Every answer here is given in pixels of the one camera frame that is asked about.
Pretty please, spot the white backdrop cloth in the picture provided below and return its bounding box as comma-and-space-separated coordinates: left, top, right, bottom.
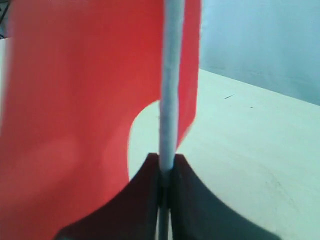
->
200, 0, 320, 105

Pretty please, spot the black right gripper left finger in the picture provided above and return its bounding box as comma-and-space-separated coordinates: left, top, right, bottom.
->
54, 153, 160, 240

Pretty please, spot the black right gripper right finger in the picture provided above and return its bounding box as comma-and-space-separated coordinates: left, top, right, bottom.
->
168, 154, 279, 240

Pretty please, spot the red flag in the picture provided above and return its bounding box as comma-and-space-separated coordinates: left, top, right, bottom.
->
0, 0, 202, 240

